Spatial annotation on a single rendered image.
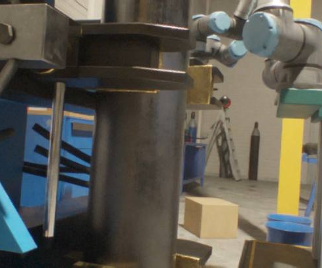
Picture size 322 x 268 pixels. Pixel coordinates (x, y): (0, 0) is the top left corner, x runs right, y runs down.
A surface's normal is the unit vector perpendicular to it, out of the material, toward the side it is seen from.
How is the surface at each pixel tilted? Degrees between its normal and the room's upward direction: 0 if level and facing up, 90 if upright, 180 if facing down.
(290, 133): 90
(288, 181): 90
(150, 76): 90
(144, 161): 90
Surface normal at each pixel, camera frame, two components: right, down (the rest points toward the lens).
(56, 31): 0.96, 0.06
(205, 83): -0.52, -0.06
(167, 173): 0.67, 0.03
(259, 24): -0.84, 0.01
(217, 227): 0.29, 0.00
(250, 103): -0.28, -0.04
